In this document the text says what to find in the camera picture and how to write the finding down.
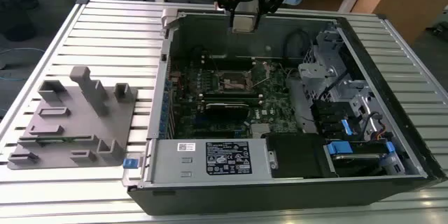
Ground silver chipset heatsink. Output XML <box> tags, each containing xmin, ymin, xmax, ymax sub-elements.
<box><xmin>251</xmin><ymin>123</ymin><xmax>272</xmax><ymax>133</ymax></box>

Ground coloured power wires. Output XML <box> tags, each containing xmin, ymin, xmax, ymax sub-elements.
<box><xmin>372</xmin><ymin>125</ymin><xmax>390</xmax><ymax>142</ymax></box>

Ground black PC case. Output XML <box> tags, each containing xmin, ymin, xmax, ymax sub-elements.
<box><xmin>120</xmin><ymin>7</ymin><xmax>448</xmax><ymax>216</ymax></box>

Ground green RAM stick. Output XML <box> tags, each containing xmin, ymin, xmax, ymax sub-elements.
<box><xmin>19</xmin><ymin>136</ymin><xmax>94</xmax><ymax>144</ymax></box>

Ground blue plastic pull tab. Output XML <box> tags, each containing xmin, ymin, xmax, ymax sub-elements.
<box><xmin>340</xmin><ymin>119</ymin><xmax>354</xmax><ymax>135</ymax></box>

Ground office chair wheel base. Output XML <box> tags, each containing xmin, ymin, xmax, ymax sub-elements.
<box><xmin>426</xmin><ymin>8</ymin><xmax>448</xmax><ymax>37</ymax></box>

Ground black plastic drive bracket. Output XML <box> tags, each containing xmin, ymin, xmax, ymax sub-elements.
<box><xmin>311</xmin><ymin>100</ymin><xmax>363</xmax><ymax>138</ymax></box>

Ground black fan shroud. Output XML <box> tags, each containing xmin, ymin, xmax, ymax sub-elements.
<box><xmin>262</xmin><ymin>133</ymin><xmax>339</xmax><ymax>179</ymax></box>

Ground CPU socket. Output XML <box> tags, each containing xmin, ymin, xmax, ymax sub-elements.
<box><xmin>218</xmin><ymin>70</ymin><xmax>255</xmax><ymax>94</ymax></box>

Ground grey parts rack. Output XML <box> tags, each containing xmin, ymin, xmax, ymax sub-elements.
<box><xmin>6</xmin><ymin>66</ymin><xmax>139</xmax><ymax>171</ymax></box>

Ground metal socket cover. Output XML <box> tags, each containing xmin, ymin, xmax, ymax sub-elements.
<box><xmin>247</xmin><ymin>61</ymin><xmax>274</xmax><ymax>88</ymax></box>

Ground thick black cable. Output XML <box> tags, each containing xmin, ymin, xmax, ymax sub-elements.
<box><xmin>316</xmin><ymin>68</ymin><xmax>350</xmax><ymax>103</ymax></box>

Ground hard disk in blue carrier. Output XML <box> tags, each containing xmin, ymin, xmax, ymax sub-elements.
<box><xmin>324</xmin><ymin>140</ymin><xmax>399</xmax><ymax>177</ymax></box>

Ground silver CPU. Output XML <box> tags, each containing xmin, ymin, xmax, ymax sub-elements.
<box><xmin>234</xmin><ymin>15</ymin><xmax>258</xmax><ymax>34</ymax></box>

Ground silver metal drive cage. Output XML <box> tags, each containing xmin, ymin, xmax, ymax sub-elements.
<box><xmin>298</xmin><ymin>31</ymin><xmax>355</xmax><ymax>99</ymax></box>

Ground silver power supply unit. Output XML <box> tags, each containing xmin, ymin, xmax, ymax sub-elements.
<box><xmin>142</xmin><ymin>137</ymin><xmax>278</xmax><ymax>184</ymax></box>

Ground blue floor cable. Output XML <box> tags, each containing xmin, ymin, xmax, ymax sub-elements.
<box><xmin>0</xmin><ymin>47</ymin><xmax>47</xmax><ymax>82</ymax></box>

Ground black graphics card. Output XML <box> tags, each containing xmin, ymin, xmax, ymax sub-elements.
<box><xmin>204</xmin><ymin>102</ymin><xmax>251</xmax><ymax>122</ymax></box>

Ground green motherboard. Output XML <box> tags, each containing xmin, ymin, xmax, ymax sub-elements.
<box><xmin>167</xmin><ymin>56</ymin><xmax>306</xmax><ymax>140</ymax></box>

